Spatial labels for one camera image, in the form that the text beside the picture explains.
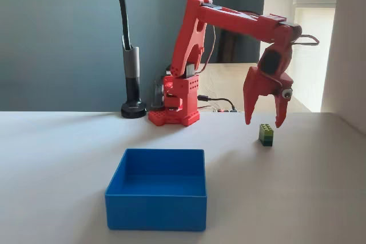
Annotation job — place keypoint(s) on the green lego brick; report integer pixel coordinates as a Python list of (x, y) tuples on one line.
[(266, 136)]

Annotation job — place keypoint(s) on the red robot arm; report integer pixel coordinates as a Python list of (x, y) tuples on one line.
[(228, 19)]

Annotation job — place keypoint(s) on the blue box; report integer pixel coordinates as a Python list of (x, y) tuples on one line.
[(155, 207)]

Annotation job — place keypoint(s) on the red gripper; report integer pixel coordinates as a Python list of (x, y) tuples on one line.
[(258, 84)]

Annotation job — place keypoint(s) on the black gooseneck lamp stand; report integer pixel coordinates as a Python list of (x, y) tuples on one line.
[(133, 84)]

